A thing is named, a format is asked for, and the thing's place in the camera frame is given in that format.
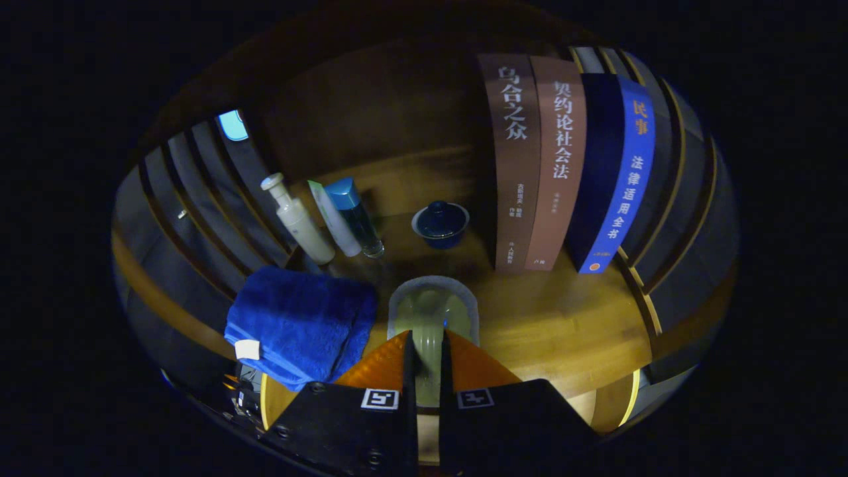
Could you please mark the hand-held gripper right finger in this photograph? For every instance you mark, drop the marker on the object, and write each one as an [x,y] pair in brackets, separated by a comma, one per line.
[517,430]

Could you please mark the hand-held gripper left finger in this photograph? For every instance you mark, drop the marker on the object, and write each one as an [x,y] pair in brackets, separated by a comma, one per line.
[338,424]

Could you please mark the wooden countertop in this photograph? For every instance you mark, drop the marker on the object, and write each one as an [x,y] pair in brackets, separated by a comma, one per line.
[563,318]

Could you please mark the wooden cabinet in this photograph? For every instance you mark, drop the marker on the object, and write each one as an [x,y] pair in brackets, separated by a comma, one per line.
[371,112]

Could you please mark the blue folded towel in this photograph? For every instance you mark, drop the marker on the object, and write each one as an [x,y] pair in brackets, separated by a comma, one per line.
[298,318]

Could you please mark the white pump bottle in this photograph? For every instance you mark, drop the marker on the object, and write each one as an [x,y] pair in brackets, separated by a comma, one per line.
[301,225]

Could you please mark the green and white tube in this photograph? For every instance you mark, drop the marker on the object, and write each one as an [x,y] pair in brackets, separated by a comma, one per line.
[334,222]

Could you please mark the teal bottle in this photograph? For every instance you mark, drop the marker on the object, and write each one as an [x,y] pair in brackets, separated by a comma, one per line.
[358,218]

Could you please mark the blue lidded teacup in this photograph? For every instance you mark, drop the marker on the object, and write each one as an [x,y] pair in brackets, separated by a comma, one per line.
[440,222]

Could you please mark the dark brown book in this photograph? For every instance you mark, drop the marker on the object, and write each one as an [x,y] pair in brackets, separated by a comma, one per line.
[517,172]

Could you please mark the blue book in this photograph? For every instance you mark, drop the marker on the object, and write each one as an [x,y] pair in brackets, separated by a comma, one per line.
[623,185]

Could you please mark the light brown book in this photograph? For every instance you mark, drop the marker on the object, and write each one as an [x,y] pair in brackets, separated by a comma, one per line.
[560,165]

